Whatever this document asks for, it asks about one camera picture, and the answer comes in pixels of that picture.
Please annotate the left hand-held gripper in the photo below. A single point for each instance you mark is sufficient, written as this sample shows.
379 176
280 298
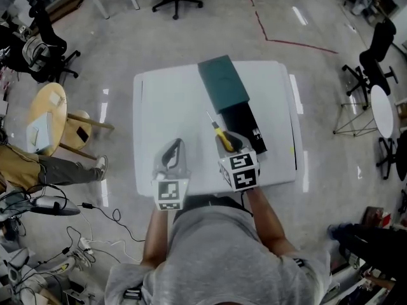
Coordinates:
168 191

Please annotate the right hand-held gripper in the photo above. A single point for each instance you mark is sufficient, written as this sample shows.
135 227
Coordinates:
243 172

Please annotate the yellow and black screwdriver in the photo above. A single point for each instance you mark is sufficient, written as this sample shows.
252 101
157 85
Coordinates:
220 131

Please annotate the black box tray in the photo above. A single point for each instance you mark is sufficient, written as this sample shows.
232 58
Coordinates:
245 124

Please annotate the green box sleeve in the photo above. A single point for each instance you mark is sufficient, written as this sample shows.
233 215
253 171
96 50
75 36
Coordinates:
224 83

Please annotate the person's left forearm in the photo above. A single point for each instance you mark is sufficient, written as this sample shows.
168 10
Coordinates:
155 237

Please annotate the person's right forearm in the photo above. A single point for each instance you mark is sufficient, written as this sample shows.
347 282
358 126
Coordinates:
267 218

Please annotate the black phone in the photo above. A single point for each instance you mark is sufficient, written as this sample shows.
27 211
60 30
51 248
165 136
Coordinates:
83 134

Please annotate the wooden stool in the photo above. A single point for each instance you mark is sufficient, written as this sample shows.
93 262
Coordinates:
74 129

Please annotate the black power adapter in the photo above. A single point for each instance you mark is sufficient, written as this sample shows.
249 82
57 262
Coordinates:
87 206

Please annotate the person's grey shirt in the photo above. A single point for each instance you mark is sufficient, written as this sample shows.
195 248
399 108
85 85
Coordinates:
222 259

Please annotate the white power strip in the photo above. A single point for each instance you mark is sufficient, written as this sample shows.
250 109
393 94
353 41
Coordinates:
86 246

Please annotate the small beige pad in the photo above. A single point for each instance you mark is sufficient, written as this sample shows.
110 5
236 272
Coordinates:
56 98

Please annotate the white flat carton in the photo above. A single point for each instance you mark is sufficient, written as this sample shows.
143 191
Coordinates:
39 132

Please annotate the round wooden table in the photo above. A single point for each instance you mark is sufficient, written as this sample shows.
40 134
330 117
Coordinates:
44 106

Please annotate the round white table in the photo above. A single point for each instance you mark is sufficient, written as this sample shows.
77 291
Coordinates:
381 110

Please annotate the grey backpack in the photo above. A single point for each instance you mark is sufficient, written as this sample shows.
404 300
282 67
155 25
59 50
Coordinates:
36 54

